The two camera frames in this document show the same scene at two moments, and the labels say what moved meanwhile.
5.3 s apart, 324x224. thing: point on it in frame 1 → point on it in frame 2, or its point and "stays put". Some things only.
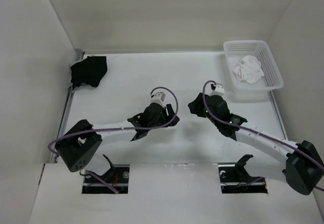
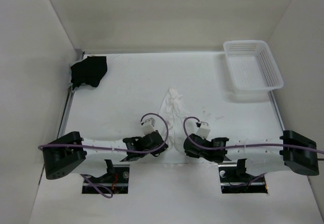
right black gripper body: (199, 112) → (191, 154)
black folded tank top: (89, 71) stays put
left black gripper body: (163, 119) → (154, 153)
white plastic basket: (251, 65) stays put
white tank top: (250, 70) → (175, 110)
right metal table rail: (274, 100) stays put
